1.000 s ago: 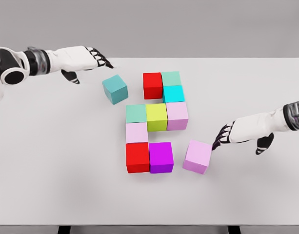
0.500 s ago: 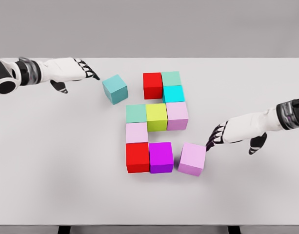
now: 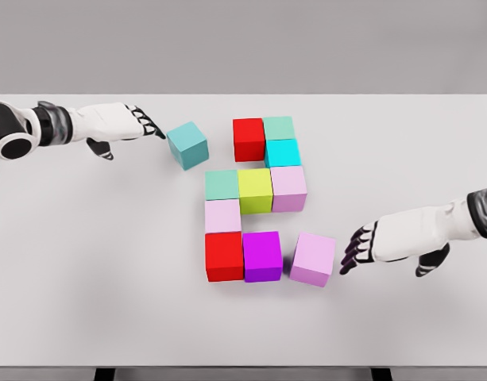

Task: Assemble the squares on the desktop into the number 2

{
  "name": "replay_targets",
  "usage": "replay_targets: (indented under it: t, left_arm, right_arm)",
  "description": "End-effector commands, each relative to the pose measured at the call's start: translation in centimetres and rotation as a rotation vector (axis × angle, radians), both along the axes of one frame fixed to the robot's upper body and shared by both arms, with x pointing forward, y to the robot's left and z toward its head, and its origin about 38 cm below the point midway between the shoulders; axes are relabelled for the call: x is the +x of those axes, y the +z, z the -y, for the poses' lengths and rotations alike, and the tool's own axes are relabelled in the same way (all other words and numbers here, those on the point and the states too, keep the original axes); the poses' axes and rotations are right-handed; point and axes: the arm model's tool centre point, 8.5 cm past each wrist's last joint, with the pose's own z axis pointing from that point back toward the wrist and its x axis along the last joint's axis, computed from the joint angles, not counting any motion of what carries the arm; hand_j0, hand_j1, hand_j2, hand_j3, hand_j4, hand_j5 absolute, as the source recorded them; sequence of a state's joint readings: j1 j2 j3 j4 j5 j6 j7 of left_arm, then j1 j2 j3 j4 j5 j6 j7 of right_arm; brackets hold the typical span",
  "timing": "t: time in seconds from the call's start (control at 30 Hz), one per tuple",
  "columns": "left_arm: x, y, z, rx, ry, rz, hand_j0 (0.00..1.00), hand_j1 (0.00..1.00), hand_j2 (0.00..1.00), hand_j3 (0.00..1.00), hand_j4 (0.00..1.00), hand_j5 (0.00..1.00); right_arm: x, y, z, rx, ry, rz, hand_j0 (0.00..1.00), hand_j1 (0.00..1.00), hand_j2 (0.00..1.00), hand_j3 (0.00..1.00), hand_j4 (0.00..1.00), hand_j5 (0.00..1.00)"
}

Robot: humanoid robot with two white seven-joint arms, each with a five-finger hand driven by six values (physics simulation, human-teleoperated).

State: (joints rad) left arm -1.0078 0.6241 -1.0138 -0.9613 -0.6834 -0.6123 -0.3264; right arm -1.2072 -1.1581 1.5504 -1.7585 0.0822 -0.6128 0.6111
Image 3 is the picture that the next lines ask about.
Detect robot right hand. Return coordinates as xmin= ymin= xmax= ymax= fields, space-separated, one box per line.
xmin=338 ymin=204 xmax=455 ymax=278

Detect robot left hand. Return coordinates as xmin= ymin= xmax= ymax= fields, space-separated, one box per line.
xmin=85 ymin=102 xmax=167 ymax=161

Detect teal block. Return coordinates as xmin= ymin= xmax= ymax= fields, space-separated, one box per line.
xmin=165 ymin=121 xmax=210 ymax=172

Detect lilac pink block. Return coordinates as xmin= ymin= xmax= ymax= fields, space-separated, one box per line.
xmin=288 ymin=231 xmax=337 ymax=288
xmin=269 ymin=165 xmax=309 ymax=214

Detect mint green block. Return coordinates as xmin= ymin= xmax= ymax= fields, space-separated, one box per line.
xmin=204 ymin=169 xmax=241 ymax=202
xmin=262 ymin=115 xmax=296 ymax=142

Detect red block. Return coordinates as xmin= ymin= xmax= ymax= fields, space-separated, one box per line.
xmin=204 ymin=231 xmax=245 ymax=283
xmin=232 ymin=117 xmax=266 ymax=164

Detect purple block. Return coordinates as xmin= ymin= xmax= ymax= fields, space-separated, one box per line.
xmin=242 ymin=230 xmax=284 ymax=284

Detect cyan block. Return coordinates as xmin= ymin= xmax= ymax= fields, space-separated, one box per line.
xmin=263 ymin=138 xmax=303 ymax=169

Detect pale pink block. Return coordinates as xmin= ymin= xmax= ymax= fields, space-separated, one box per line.
xmin=203 ymin=198 xmax=243 ymax=235

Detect yellow-green block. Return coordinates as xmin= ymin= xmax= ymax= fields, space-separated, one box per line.
xmin=237 ymin=167 xmax=275 ymax=216

